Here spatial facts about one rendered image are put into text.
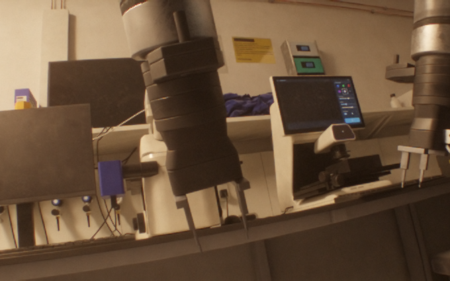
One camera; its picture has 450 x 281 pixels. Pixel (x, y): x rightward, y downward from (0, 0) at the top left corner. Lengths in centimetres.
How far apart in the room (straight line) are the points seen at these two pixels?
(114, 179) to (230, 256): 100
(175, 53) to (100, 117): 141
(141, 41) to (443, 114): 43
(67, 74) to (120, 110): 34
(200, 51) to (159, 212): 67
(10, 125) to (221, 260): 114
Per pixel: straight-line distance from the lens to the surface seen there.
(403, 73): 57
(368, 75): 276
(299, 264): 187
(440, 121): 53
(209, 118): 30
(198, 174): 32
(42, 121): 128
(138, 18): 31
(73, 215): 168
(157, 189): 88
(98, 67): 179
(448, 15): 55
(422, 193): 130
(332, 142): 135
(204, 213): 89
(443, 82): 53
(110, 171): 87
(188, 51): 25
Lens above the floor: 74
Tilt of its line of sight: 14 degrees up
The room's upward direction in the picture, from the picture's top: 11 degrees counter-clockwise
